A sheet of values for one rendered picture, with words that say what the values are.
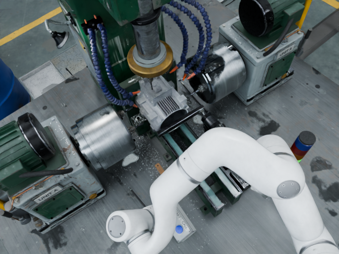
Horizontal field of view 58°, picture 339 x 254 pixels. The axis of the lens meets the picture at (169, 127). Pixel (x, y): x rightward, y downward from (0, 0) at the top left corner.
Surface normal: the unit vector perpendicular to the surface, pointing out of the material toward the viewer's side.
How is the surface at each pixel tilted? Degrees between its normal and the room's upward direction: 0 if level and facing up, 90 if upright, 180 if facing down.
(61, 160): 0
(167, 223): 54
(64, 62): 0
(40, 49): 0
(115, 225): 28
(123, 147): 69
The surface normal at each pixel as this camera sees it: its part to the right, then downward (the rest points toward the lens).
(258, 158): -0.46, -0.26
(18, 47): -0.07, -0.48
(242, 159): -0.45, 0.11
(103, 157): 0.47, 0.45
